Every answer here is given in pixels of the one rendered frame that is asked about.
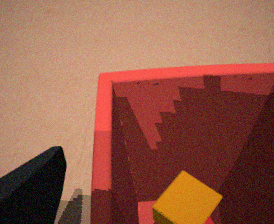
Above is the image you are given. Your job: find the red square cup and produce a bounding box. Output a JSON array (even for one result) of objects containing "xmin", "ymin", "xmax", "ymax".
[{"xmin": 90, "ymin": 63, "xmax": 274, "ymax": 224}]

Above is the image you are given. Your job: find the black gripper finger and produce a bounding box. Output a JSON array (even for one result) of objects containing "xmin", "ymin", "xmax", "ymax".
[{"xmin": 0, "ymin": 147, "xmax": 68, "ymax": 224}]

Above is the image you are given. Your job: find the olive yellow block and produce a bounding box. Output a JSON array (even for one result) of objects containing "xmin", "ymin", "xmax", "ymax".
[{"xmin": 152, "ymin": 171, "xmax": 222, "ymax": 224}]

